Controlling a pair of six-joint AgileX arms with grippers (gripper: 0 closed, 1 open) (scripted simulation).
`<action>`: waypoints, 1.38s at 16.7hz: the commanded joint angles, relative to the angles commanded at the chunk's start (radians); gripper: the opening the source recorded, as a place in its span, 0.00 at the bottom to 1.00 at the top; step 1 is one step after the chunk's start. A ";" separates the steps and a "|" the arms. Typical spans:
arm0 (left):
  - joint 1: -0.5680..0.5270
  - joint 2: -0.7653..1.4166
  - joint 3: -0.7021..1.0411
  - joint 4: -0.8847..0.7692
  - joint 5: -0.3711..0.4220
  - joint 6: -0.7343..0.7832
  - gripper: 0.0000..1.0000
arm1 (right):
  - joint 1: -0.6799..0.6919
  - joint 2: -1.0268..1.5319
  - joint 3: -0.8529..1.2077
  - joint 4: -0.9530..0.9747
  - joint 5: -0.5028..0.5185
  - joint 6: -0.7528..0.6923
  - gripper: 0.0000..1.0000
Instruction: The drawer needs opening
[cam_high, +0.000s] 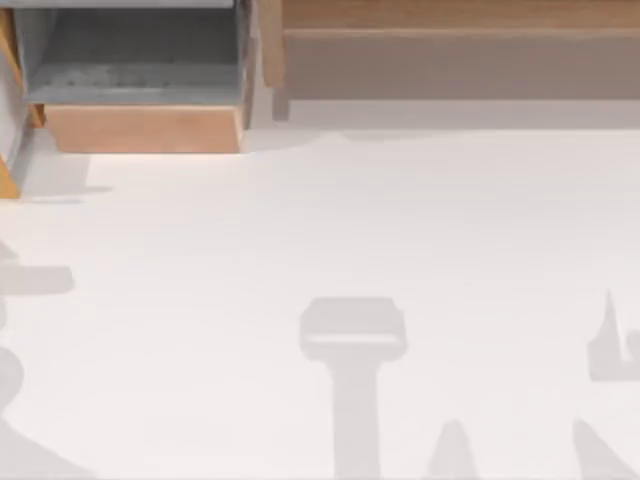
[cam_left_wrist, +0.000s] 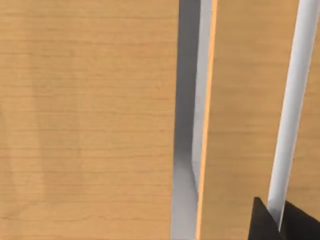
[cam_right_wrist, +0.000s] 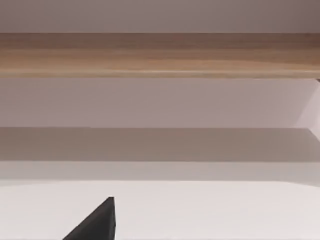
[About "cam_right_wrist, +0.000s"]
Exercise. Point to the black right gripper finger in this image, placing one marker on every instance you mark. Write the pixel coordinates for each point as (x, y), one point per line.
(100, 222)

